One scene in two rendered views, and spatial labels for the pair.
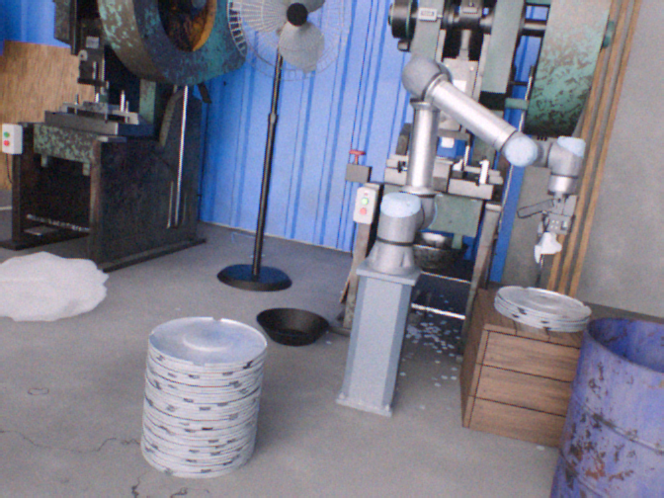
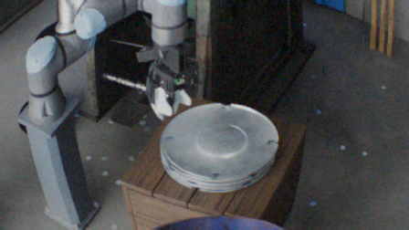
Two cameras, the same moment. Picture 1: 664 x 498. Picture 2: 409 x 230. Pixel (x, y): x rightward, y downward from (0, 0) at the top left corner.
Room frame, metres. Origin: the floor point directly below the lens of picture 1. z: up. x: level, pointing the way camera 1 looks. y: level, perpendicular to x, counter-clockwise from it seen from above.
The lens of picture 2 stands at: (0.53, -0.99, 1.48)
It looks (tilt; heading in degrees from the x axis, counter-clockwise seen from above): 38 degrees down; 14
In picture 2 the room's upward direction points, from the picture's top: 1 degrees counter-clockwise
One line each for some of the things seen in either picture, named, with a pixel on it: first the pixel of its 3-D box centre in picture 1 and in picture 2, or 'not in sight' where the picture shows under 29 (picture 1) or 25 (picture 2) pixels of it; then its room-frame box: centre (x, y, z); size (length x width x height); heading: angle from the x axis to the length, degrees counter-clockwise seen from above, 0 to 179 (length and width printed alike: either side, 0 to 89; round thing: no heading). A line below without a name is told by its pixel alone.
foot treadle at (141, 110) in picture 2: (414, 306); (166, 81); (2.38, -0.39, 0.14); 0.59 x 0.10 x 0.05; 164
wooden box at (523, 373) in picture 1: (528, 364); (218, 200); (1.80, -0.70, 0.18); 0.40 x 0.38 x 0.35; 171
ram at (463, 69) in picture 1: (456, 94); not in sight; (2.47, -0.42, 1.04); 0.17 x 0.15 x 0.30; 164
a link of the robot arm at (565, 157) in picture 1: (566, 157); (168, 2); (1.67, -0.63, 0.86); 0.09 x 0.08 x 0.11; 62
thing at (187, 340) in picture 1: (208, 339); not in sight; (1.35, 0.28, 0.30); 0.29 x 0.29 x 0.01
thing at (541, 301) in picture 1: (543, 301); (221, 140); (1.81, -0.71, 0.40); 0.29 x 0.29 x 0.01
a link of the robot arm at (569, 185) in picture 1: (562, 185); (170, 30); (1.67, -0.63, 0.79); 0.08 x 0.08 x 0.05
